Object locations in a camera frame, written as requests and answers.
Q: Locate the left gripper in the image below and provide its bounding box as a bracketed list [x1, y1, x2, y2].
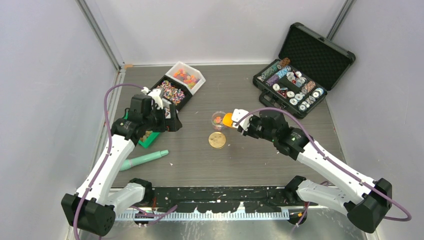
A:
[143, 104, 182, 133]

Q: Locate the orange plastic scoop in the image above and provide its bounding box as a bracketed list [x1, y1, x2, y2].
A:
[221, 112, 233, 128]

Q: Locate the clear plastic jar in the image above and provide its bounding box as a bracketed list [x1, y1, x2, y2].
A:
[211, 111, 226, 132]

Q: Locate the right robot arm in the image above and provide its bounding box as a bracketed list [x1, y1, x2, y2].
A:
[231, 107, 393, 233]

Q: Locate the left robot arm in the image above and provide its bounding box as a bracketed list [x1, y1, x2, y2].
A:
[61, 94, 182, 237]

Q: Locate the green bin with candies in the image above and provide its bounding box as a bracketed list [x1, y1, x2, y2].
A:
[123, 107, 160, 149]

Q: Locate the white bin with gummy candies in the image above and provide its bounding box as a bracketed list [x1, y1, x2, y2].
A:
[165, 61, 206, 95]

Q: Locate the black bin with lollipops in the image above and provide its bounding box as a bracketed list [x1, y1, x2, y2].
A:
[150, 75, 193, 111]

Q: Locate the gold jar lid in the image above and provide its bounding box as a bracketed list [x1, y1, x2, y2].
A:
[208, 131, 227, 149]

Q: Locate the mint green pen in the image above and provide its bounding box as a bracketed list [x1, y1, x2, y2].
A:
[119, 150, 169, 172]

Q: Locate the black poker chip case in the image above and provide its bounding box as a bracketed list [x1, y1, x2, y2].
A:
[252, 22, 356, 119]

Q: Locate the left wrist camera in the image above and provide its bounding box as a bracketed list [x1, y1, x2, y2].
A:
[147, 88, 164, 109]

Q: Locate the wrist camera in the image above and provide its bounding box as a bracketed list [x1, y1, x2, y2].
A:
[231, 108, 253, 131]
[147, 88, 164, 109]

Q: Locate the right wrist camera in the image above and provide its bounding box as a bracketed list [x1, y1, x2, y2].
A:
[231, 108, 253, 131]

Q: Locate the aluminium frame rail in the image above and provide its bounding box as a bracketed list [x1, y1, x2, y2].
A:
[75, 0, 124, 71]

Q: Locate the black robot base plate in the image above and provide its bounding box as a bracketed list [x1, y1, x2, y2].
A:
[134, 186, 306, 214]

